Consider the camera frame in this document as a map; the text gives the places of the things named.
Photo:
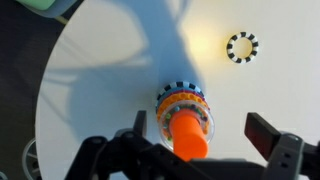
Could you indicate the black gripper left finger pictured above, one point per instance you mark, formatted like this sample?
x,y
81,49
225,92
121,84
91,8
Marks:
x,y
133,156

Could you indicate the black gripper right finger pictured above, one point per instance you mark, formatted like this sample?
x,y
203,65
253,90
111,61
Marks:
x,y
286,156

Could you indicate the orange stacking peg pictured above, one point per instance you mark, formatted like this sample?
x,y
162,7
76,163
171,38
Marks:
x,y
188,136

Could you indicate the white spoked wheel base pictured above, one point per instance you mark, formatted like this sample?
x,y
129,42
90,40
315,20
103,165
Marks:
x,y
30,160

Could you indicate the pale green grey seat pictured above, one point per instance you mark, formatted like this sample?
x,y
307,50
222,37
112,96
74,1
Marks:
x,y
36,4

